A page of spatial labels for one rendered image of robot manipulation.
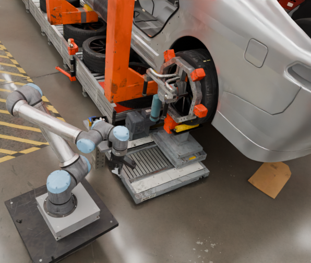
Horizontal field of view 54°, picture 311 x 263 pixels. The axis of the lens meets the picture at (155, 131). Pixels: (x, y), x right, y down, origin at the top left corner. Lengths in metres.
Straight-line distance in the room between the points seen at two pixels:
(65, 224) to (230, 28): 1.74
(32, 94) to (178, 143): 1.58
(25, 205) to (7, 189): 0.56
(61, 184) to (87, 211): 0.31
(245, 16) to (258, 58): 0.29
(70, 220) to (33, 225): 0.28
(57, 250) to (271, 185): 2.16
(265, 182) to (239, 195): 0.37
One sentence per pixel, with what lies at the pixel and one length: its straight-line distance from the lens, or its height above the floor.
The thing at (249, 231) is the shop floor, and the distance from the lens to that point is 2.93.
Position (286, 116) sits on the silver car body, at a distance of 2.10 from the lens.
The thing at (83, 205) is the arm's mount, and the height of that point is 0.40.
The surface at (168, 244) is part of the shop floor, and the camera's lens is 2.63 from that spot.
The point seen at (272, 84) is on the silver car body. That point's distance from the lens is 2.08.
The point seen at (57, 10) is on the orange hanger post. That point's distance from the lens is 4.54.
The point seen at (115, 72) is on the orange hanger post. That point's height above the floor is 0.86.
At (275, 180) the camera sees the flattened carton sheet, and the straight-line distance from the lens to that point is 3.46.
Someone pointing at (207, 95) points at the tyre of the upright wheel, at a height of 0.98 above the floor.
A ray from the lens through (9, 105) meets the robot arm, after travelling 1.98.
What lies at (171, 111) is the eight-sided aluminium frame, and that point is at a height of 0.62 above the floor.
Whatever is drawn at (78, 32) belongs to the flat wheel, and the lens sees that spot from 4.50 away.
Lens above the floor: 2.24
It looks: 39 degrees down
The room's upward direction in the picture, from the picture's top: 11 degrees clockwise
